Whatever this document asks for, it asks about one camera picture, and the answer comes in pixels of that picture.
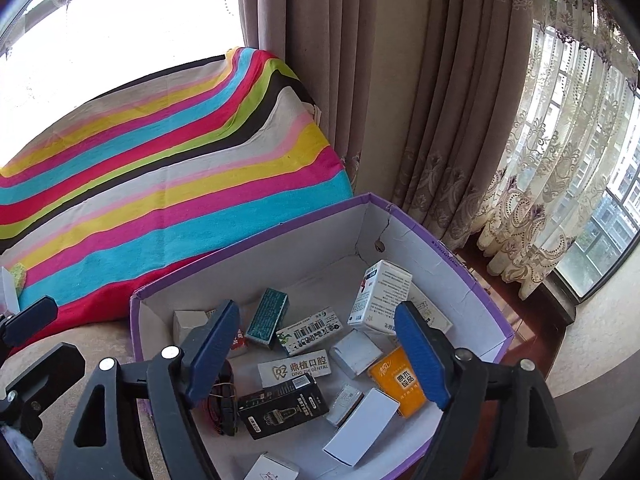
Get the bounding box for long white box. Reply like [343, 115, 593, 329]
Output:
[0, 268, 20, 314]

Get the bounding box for black shaver box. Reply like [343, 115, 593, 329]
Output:
[238, 373, 329, 440]

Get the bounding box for red medicine box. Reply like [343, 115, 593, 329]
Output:
[227, 330, 248, 359]

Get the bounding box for white dental box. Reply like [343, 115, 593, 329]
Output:
[257, 349, 332, 388]

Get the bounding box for teal small box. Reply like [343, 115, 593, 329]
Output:
[245, 288, 288, 349]

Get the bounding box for orange card box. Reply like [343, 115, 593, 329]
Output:
[368, 347, 427, 418]

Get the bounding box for white green medicine box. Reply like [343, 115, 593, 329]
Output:
[276, 309, 343, 356]

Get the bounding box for white card box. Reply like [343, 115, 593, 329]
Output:
[322, 388, 399, 467]

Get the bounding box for small white grey box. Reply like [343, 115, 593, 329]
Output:
[326, 385, 363, 428]

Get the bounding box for white small square box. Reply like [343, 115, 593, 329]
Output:
[330, 330, 383, 379]

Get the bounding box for white box red figure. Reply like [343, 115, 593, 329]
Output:
[347, 260, 412, 336]

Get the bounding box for green round sponge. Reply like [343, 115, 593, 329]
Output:
[9, 263, 27, 297]

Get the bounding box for white box red triangle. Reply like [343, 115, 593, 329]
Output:
[244, 453, 299, 480]

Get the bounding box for purple cardboard storage box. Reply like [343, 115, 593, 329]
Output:
[130, 194, 513, 479]

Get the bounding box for colourful striped blanket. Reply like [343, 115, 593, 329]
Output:
[1, 47, 352, 335]

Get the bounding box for sheer lace curtain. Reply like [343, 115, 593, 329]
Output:
[473, 0, 639, 299]

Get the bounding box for beige patterned curtain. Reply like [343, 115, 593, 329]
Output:
[239, 0, 534, 249]

